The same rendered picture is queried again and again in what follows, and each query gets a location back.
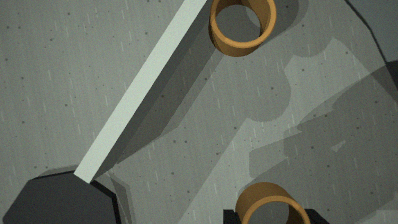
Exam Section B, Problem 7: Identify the bronze bushing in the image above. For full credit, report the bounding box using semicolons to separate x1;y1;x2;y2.
235;182;311;224
208;0;277;57

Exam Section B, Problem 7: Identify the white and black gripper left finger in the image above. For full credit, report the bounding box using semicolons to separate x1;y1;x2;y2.
223;210;241;224

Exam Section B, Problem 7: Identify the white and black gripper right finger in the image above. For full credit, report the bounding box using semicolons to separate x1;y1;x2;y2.
304;209;329;224

